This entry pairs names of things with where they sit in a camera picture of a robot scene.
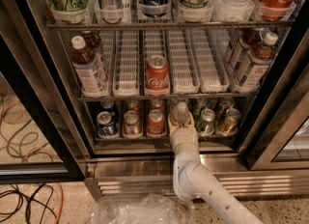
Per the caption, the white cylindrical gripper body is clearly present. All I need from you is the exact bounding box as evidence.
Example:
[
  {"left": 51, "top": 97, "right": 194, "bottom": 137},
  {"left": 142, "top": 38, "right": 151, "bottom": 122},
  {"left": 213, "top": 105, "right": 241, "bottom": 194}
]
[{"left": 170, "top": 127, "right": 200, "bottom": 164}]

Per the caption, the clear water bottle front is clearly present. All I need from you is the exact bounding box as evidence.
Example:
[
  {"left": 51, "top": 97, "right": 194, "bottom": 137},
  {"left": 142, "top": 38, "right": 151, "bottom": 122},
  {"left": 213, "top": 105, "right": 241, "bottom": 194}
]
[{"left": 171, "top": 101, "right": 189, "bottom": 126}]

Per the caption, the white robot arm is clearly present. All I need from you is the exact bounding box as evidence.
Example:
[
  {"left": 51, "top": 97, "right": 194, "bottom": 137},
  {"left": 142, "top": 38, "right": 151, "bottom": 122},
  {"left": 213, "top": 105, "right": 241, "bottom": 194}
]
[{"left": 168, "top": 115, "right": 264, "bottom": 224}]

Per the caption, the clear water bottle rear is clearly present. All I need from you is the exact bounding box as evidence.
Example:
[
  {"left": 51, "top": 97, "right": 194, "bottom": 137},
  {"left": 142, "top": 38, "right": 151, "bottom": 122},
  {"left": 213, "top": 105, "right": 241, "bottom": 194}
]
[{"left": 170, "top": 98, "right": 189, "bottom": 106}]

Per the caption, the red Coca-Cola can middle shelf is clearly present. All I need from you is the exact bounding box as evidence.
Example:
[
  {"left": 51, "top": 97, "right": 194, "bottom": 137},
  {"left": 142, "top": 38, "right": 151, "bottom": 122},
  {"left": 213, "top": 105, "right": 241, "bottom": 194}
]
[{"left": 146, "top": 55, "right": 168, "bottom": 90}]

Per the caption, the white empty shelf tray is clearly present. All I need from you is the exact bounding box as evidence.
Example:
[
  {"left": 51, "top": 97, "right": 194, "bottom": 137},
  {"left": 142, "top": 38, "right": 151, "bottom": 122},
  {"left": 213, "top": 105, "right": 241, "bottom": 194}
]
[
  {"left": 190, "top": 30, "right": 230, "bottom": 93},
  {"left": 166, "top": 30, "right": 200, "bottom": 94},
  {"left": 113, "top": 31, "right": 140, "bottom": 98}
]

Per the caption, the right glass fridge door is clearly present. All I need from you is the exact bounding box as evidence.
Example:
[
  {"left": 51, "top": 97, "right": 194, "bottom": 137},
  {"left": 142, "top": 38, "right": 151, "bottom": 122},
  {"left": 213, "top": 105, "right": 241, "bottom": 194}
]
[{"left": 239, "top": 0, "right": 309, "bottom": 170}]

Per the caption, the glass fridge door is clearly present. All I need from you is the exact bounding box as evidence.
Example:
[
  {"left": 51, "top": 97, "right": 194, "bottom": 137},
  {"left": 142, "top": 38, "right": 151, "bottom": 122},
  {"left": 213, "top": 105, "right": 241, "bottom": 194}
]
[
  {"left": 1, "top": 0, "right": 89, "bottom": 183},
  {"left": 239, "top": 0, "right": 309, "bottom": 170}
]

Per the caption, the brown tea bottle right rear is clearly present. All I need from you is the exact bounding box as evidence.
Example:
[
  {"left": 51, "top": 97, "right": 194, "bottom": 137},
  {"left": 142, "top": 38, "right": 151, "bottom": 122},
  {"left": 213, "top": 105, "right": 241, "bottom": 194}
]
[{"left": 225, "top": 28, "right": 263, "bottom": 71}]

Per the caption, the brown tea bottle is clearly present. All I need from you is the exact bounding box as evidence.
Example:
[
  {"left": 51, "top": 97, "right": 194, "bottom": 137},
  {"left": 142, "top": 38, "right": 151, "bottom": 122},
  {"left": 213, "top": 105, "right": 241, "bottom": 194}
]
[
  {"left": 236, "top": 32, "right": 278, "bottom": 88},
  {"left": 225, "top": 28, "right": 263, "bottom": 71},
  {"left": 71, "top": 36, "right": 107, "bottom": 98},
  {"left": 82, "top": 31, "right": 106, "bottom": 67}
]

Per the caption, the brown tea bottle right front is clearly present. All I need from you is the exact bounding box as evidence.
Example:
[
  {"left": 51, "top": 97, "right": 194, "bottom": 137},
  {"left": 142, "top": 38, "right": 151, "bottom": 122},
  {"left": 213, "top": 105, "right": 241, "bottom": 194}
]
[{"left": 236, "top": 32, "right": 278, "bottom": 88}]

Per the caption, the brown tea bottle left front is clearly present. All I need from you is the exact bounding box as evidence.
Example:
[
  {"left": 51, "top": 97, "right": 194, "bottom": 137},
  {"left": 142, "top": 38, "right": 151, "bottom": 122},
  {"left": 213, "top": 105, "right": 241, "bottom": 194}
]
[{"left": 71, "top": 36, "right": 107, "bottom": 98}]

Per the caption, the brown tea bottle left rear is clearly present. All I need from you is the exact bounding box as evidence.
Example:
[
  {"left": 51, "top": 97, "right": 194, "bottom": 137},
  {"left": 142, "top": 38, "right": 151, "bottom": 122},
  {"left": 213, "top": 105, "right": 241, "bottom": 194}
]
[{"left": 82, "top": 31, "right": 106, "bottom": 67}]

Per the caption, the left glass fridge door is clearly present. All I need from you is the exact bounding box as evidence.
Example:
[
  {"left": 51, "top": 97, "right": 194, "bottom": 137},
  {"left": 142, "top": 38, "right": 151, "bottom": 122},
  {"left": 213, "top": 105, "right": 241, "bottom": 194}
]
[{"left": 1, "top": 0, "right": 89, "bottom": 183}]

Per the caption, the green soda can front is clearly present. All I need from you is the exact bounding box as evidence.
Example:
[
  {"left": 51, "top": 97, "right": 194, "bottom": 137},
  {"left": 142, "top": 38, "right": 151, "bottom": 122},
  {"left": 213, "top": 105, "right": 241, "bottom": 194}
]
[{"left": 196, "top": 108, "right": 215, "bottom": 136}]

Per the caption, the green soda can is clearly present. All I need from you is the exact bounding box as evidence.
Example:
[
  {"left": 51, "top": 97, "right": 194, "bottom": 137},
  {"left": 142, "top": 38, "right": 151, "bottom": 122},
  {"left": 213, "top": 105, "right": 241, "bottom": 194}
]
[
  {"left": 193, "top": 98, "right": 210, "bottom": 115},
  {"left": 196, "top": 108, "right": 215, "bottom": 136}
]

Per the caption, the red Coca-Cola can bottom front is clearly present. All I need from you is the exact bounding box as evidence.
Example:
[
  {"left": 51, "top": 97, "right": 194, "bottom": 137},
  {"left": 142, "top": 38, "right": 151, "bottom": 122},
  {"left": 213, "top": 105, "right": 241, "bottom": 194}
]
[{"left": 147, "top": 109, "right": 165, "bottom": 135}]

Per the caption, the red coca-cola can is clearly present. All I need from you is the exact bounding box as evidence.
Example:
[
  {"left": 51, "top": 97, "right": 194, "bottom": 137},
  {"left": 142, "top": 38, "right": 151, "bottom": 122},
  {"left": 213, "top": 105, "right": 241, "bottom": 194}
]
[
  {"left": 147, "top": 109, "right": 165, "bottom": 135},
  {"left": 149, "top": 98, "right": 165, "bottom": 111}
]

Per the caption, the green soda can rear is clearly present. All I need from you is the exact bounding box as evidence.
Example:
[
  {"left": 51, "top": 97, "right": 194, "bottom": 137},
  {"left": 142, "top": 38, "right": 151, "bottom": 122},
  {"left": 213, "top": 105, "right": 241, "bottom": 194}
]
[{"left": 193, "top": 98, "right": 210, "bottom": 115}]

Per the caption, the red Coca-Cola can bottom rear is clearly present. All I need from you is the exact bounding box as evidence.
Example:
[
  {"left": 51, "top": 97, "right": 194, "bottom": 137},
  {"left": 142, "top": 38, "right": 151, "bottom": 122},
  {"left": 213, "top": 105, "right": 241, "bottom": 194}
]
[{"left": 149, "top": 98, "right": 165, "bottom": 111}]

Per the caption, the gold soda can front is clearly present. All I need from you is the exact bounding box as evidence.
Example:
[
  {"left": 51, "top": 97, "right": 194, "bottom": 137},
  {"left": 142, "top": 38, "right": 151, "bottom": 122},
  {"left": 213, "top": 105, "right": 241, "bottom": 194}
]
[{"left": 217, "top": 108, "right": 241, "bottom": 133}]

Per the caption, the gold soda can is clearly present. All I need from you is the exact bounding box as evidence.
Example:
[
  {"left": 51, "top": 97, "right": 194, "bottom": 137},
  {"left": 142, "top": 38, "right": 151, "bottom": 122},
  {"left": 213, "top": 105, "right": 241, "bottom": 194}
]
[
  {"left": 217, "top": 108, "right": 241, "bottom": 133},
  {"left": 214, "top": 98, "right": 235, "bottom": 116}
]

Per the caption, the gold soda can rear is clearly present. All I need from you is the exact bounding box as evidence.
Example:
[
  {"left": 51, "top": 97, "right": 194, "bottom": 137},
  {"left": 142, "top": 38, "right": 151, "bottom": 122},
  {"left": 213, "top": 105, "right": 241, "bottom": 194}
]
[{"left": 214, "top": 98, "right": 235, "bottom": 116}]

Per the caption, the brown soda can front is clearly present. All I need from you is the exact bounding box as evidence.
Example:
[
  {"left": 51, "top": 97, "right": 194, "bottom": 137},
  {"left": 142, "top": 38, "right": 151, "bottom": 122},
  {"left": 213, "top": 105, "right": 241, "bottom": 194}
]
[{"left": 124, "top": 111, "right": 142, "bottom": 136}]

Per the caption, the brown soda can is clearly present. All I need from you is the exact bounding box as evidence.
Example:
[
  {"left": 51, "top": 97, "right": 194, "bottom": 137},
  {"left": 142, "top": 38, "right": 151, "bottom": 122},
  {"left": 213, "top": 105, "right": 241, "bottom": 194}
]
[
  {"left": 124, "top": 111, "right": 142, "bottom": 136},
  {"left": 126, "top": 99, "right": 141, "bottom": 112}
]

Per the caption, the brown soda can rear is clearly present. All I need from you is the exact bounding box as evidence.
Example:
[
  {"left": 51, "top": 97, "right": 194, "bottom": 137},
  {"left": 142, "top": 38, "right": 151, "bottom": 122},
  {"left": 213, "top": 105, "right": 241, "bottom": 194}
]
[{"left": 126, "top": 99, "right": 141, "bottom": 112}]

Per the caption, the blue Pepsi can front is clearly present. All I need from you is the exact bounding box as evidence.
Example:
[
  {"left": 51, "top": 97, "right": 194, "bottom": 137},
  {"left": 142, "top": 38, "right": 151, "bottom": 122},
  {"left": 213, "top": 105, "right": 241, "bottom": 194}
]
[{"left": 97, "top": 111, "right": 118, "bottom": 137}]

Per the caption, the blue pepsi can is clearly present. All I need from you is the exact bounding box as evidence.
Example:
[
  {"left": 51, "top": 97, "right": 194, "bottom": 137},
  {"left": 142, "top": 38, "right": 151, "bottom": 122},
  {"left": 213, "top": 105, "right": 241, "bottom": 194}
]
[
  {"left": 97, "top": 111, "right": 118, "bottom": 137},
  {"left": 100, "top": 100, "right": 118, "bottom": 116}
]

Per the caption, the blue Pepsi can rear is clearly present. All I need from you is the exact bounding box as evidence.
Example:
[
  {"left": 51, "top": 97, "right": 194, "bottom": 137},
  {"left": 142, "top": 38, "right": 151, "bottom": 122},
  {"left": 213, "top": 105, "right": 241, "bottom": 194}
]
[{"left": 100, "top": 100, "right": 118, "bottom": 116}]

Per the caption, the clear plastic bin with bag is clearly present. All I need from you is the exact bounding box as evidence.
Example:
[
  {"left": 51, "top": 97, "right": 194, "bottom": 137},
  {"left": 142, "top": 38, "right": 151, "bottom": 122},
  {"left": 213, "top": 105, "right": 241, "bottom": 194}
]
[{"left": 91, "top": 193, "right": 196, "bottom": 224}]

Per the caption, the middle wire shelf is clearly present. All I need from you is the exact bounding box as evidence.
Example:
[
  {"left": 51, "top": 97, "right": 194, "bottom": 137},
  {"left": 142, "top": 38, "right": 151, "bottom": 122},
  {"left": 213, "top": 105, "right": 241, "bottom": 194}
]
[{"left": 78, "top": 93, "right": 253, "bottom": 102}]

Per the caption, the wire shelf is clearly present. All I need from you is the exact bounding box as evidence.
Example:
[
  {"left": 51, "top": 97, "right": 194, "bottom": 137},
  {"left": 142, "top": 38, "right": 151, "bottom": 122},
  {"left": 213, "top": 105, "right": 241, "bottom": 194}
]
[
  {"left": 78, "top": 93, "right": 253, "bottom": 102},
  {"left": 47, "top": 20, "right": 295, "bottom": 31}
]

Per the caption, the top wire shelf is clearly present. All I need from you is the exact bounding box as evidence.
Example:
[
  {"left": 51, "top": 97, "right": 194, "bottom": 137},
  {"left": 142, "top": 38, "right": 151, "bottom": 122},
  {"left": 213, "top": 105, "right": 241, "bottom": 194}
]
[{"left": 47, "top": 20, "right": 295, "bottom": 31}]

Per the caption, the orange cable on floor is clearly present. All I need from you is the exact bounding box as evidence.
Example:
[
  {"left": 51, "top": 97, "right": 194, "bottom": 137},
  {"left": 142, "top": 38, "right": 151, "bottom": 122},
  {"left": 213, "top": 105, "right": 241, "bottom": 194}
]
[{"left": 53, "top": 182, "right": 65, "bottom": 224}]

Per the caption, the black cable on floor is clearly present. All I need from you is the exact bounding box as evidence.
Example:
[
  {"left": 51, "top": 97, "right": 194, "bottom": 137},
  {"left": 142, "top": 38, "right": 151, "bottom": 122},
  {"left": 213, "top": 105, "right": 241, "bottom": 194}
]
[{"left": 0, "top": 182, "right": 58, "bottom": 224}]

